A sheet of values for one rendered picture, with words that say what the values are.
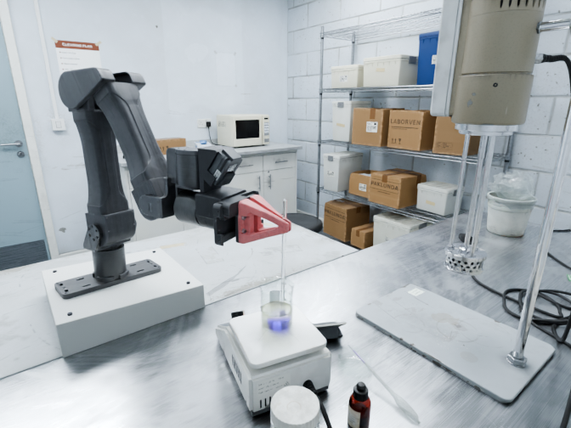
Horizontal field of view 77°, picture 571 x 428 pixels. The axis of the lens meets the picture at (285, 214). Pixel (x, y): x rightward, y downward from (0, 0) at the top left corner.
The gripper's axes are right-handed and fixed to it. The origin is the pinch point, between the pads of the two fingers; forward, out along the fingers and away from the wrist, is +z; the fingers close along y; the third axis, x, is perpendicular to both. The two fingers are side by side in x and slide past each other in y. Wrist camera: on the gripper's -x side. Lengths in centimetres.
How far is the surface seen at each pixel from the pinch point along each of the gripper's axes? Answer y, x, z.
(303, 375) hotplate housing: -5.3, 20.0, 6.5
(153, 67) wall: 195, -40, -242
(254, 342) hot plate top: -7.0, 16.1, -0.8
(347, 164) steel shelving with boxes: 254, 37, -79
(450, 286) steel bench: 43, 25, 22
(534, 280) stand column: 18.0, 7.9, 33.7
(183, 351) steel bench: -5.5, 25.2, -17.0
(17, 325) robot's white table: -16, 26, -51
